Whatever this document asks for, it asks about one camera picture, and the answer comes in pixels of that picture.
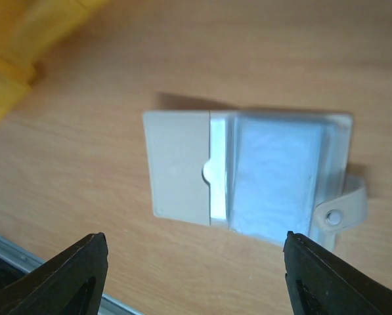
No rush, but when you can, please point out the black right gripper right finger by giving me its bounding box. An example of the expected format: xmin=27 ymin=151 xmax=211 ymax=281
xmin=283 ymin=231 xmax=392 ymax=314

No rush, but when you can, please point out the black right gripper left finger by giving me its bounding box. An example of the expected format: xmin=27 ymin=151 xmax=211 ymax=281
xmin=0 ymin=232 xmax=110 ymax=315

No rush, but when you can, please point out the yellow plastic bin row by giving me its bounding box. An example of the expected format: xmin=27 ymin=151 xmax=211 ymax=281
xmin=0 ymin=0 xmax=105 ymax=121

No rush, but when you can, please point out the aluminium front rail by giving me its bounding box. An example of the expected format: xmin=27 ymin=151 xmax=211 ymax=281
xmin=0 ymin=226 xmax=141 ymax=315

